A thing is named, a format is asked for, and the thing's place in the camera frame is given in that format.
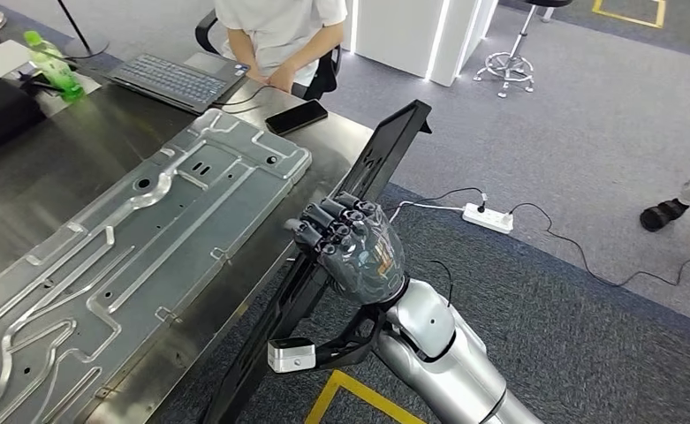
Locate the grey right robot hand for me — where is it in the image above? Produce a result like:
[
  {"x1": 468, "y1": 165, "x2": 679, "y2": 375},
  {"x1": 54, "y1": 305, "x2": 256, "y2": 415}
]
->
[{"x1": 283, "y1": 192, "x2": 409, "y2": 307}]

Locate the person's left hand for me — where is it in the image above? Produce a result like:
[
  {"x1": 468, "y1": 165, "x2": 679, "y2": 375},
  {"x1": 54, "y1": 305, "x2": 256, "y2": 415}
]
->
[{"x1": 267, "y1": 61, "x2": 297, "y2": 95}]

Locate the black plastic plate frame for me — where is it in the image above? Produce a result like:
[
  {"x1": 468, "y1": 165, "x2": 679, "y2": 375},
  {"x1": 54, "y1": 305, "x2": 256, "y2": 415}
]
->
[{"x1": 201, "y1": 99, "x2": 434, "y2": 424}]

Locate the black smartphone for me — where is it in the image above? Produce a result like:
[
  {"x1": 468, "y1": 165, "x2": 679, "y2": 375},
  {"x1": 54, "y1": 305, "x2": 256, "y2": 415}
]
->
[{"x1": 265, "y1": 99, "x2": 330, "y2": 137}]

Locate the person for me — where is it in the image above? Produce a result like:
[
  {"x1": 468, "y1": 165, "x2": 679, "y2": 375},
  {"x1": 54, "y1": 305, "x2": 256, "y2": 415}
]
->
[
  {"x1": 640, "y1": 156, "x2": 690, "y2": 276},
  {"x1": 212, "y1": 0, "x2": 349, "y2": 95}
]

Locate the grey laptop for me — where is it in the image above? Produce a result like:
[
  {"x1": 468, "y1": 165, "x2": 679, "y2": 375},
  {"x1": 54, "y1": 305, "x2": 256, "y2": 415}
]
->
[{"x1": 107, "y1": 51, "x2": 251, "y2": 115}]

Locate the white counter with light strips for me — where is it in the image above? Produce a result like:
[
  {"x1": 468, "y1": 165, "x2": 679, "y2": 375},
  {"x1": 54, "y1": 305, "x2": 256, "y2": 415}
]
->
[{"x1": 344, "y1": 0, "x2": 501, "y2": 87}]

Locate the yellow floor tape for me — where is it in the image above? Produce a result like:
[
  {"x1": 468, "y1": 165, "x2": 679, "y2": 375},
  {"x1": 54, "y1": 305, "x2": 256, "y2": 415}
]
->
[
  {"x1": 591, "y1": 0, "x2": 668, "y2": 29},
  {"x1": 304, "y1": 369, "x2": 428, "y2": 424}
]

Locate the white power strip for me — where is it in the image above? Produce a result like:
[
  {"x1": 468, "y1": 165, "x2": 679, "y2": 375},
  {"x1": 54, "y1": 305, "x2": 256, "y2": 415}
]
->
[{"x1": 461, "y1": 202, "x2": 515, "y2": 235}]

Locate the black pole round base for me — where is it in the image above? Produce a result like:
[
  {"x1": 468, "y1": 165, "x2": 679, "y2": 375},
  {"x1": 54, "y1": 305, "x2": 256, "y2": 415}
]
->
[{"x1": 57, "y1": 0, "x2": 110, "y2": 60}]

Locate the green plastic bottle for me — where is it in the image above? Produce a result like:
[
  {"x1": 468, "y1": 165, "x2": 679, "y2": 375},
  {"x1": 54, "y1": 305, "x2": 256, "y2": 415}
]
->
[{"x1": 23, "y1": 30, "x2": 85, "y2": 103}]

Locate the stamped sheet metal panel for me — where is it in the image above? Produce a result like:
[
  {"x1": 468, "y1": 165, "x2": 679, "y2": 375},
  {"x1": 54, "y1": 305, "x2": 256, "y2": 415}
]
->
[{"x1": 0, "y1": 108, "x2": 314, "y2": 424}]

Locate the chrome stool black seat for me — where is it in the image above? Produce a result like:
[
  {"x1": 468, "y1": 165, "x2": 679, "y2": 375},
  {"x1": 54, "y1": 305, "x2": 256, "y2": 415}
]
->
[{"x1": 473, "y1": 0, "x2": 574, "y2": 100}]

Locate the black laptop cable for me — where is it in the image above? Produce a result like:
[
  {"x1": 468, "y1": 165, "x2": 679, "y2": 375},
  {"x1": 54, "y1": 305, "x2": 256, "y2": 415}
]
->
[{"x1": 212, "y1": 84, "x2": 272, "y2": 113}]

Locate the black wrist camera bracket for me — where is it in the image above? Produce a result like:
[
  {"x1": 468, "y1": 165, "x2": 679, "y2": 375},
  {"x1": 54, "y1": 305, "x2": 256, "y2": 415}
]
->
[{"x1": 312, "y1": 304, "x2": 390, "y2": 370}]

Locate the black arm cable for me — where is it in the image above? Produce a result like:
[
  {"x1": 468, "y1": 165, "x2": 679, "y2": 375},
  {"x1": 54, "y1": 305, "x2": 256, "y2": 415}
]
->
[{"x1": 428, "y1": 260, "x2": 455, "y2": 308}]

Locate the white power cable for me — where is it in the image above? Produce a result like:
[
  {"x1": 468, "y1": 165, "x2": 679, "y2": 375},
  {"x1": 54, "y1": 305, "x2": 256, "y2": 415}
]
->
[{"x1": 388, "y1": 201, "x2": 466, "y2": 223}]

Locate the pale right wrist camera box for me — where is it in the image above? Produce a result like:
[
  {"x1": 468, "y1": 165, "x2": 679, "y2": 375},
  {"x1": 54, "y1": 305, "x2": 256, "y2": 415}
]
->
[{"x1": 267, "y1": 337, "x2": 317, "y2": 375}]

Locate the long black power cable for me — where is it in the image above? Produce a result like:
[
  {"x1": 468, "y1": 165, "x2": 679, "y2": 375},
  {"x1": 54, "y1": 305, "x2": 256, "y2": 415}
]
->
[{"x1": 508, "y1": 202, "x2": 690, "y2": 288}]

